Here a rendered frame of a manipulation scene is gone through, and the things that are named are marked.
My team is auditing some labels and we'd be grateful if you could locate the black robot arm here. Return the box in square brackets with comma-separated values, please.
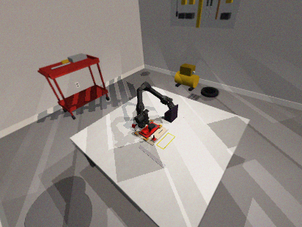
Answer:
[134, 82, 176, 128]

